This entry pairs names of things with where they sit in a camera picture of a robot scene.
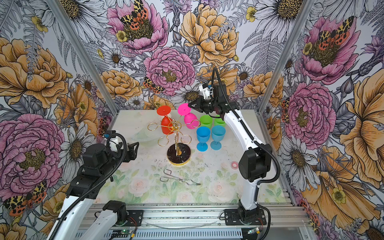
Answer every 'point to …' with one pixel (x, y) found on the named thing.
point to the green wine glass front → (206, 119)
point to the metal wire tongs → (164, 179)
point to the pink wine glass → (191, 120)
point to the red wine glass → (167, 124)
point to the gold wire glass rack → (174, 155)
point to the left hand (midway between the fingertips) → (130, 148)
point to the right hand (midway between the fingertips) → (188, 108)
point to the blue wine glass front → (203, 133)
